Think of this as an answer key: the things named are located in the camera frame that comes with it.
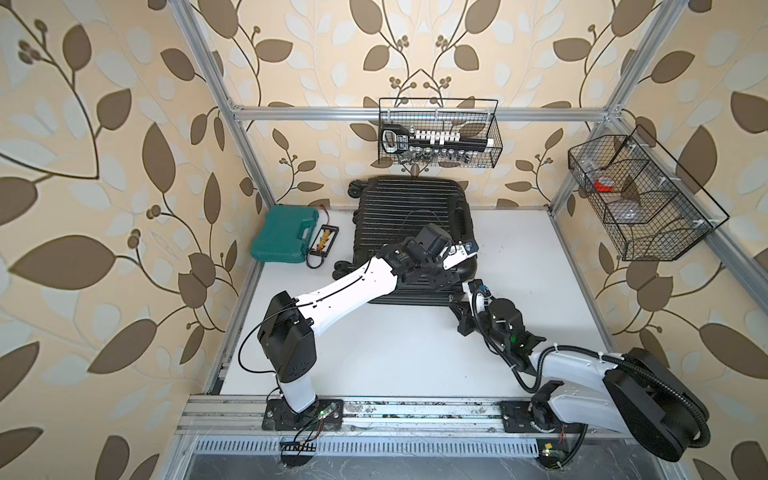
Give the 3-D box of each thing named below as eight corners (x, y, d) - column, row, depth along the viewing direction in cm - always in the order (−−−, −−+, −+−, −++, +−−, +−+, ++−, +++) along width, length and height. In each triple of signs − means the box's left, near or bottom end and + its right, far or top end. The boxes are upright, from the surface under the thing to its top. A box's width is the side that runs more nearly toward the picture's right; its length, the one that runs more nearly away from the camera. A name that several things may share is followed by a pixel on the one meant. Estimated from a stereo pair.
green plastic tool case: (250, 263, 105) (245, 256, 102) (270, 212, 121) (266, 205, 118) (309, 263, 105) (306, 256, 102) (321, 212, 121) (319, 205, 118)
